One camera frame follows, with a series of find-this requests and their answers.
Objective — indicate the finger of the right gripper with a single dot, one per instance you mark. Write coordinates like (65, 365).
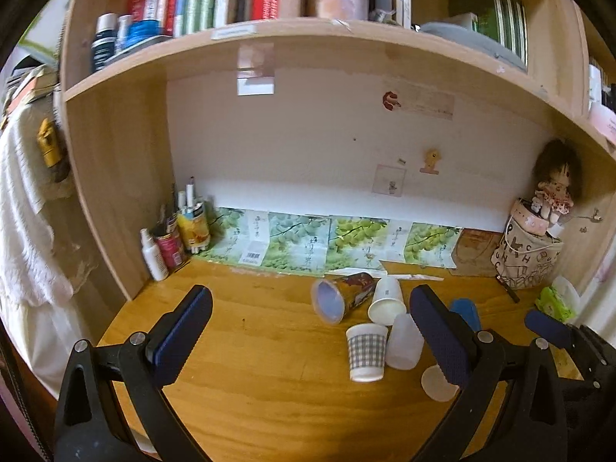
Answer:
(467, 310)
(553, 331)

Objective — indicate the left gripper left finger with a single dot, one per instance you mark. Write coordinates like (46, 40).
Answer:
(89, 423)

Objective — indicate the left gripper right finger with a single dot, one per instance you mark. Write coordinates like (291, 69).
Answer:
(531, 422)

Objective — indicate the brown printed plastic cup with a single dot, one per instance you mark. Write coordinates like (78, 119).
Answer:
(333, 299)

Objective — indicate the white frosted plastic cup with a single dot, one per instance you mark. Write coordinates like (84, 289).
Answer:
(405, 344)

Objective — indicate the white paper cup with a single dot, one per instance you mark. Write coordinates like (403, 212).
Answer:
(387, 301)

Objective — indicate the brown sleeved paper cup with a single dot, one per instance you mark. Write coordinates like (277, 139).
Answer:
(436, 385)

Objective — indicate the grey checkered paper cup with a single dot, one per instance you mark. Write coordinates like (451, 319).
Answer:
(366, 350)

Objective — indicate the green tissue pack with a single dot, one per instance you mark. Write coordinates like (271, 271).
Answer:
(559, 300)

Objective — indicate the brown cardboard sheet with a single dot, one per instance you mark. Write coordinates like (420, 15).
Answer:
(472, 253)

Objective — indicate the dark pen on table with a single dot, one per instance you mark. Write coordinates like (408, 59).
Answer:
(510, 292)

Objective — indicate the pink round box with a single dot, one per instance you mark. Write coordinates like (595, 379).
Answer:
(529, 221)

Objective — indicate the white cloth on left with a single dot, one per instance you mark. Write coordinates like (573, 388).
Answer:
(39, 304)

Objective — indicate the white spray bottle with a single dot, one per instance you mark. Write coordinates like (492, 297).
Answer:
(152, 256)

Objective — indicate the brown haired rag doll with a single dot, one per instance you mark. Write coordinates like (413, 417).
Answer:
(558, 174)

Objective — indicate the red can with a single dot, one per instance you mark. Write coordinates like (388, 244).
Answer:
(171, 245)

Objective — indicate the green grape paper sheet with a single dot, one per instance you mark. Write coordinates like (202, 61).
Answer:
(316, 245)

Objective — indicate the wooden bookshelf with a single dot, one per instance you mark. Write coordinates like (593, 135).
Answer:
(331, 117)

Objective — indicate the grey flat pouch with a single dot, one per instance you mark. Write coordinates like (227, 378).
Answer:
(474, 40)

